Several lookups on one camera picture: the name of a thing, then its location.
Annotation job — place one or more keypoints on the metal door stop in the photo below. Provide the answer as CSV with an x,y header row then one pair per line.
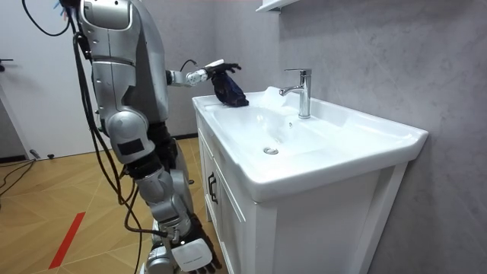
x,y
35,154

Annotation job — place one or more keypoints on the robot legs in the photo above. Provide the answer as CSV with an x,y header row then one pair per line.
x,y
182,182

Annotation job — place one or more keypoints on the white door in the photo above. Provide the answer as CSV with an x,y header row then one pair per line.
x,y
42,99

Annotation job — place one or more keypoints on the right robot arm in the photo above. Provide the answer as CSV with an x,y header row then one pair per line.
x,y
118,95

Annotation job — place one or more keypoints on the red floor tape strip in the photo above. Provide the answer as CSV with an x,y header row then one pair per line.
x,y
67,239

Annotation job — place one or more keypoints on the chrome faucet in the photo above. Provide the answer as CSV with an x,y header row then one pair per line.
x,y
303,95

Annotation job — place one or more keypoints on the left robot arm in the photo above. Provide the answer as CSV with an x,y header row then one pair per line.
x,y
195,77

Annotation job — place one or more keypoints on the white vanity cabinet with basin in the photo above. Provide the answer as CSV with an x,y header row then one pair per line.
x,y
304,182

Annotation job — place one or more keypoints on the dark blue cloth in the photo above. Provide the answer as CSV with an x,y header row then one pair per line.
x,y
227,91

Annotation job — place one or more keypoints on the chrome basin drain plug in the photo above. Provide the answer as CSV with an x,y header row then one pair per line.
x,y
271,151

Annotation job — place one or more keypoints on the robot body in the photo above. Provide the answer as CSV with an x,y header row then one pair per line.
x,y
153,68

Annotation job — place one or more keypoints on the white wall shelf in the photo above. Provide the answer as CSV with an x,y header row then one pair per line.
x,y
271,5

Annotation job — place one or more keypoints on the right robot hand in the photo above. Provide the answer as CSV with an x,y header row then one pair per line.
x,y
192,255

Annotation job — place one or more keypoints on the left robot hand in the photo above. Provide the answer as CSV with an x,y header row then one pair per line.
x,y
222,68

